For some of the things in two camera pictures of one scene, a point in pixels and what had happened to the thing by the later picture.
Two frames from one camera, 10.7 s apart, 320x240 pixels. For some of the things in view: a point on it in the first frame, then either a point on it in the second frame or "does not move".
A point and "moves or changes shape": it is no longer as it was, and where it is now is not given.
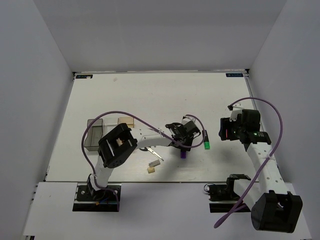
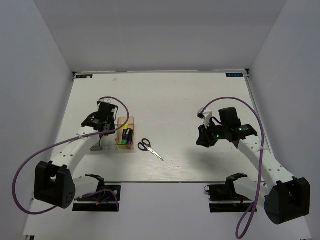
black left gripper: x=189 y=141 → x=113 y=125
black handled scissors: x=148 y=148 does not move
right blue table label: x=234 y=75 does not move
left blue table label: x=84 y=76 does not move
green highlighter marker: x=206 y=140 moves or changes shape
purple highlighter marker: x=183 y=154 moves or changes shape
